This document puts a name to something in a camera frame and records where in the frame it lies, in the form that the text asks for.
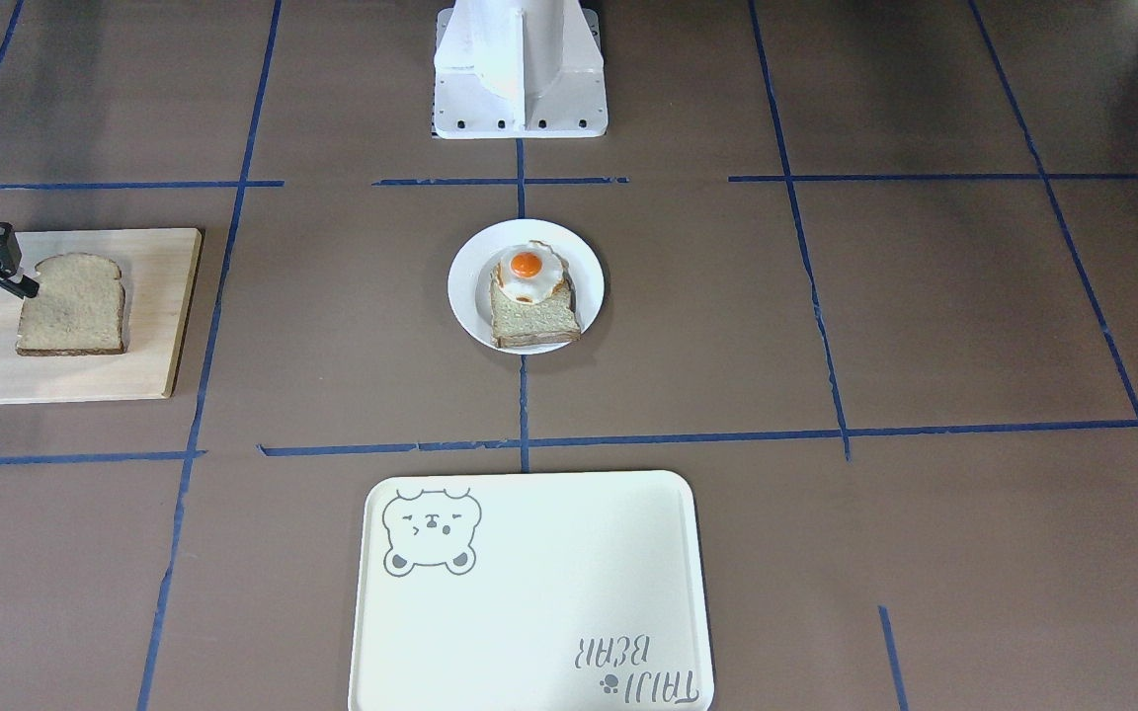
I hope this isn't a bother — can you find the bread slice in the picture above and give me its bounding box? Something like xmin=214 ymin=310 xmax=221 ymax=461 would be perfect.
xmin=15 ymin=253 xmax=126 ymax=356
xmin=489 ymin=280 xmax=582 ymax=350

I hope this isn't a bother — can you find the bread slice on plate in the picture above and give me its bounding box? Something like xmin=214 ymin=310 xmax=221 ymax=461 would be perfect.
xmin=489 ymin=280 xmax=582 ymax=350

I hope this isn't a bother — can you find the wooden cutting board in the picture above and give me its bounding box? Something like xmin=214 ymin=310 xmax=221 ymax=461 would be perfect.
xmin=0 ymin=228 xmax=203 ymax=404

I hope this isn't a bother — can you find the fried egg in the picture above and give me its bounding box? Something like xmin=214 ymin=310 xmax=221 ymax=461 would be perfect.
xmin=494 ymin=240 xmax=566 ymax=303

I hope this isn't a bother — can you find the cream bear tray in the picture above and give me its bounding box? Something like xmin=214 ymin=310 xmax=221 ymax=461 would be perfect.
xmin=348 ymin=471 xmax=715 ymax=710

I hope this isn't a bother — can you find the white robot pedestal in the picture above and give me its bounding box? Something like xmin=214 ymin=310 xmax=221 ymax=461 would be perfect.
xmin=431 ymin=1 xmax=610 ymax=140

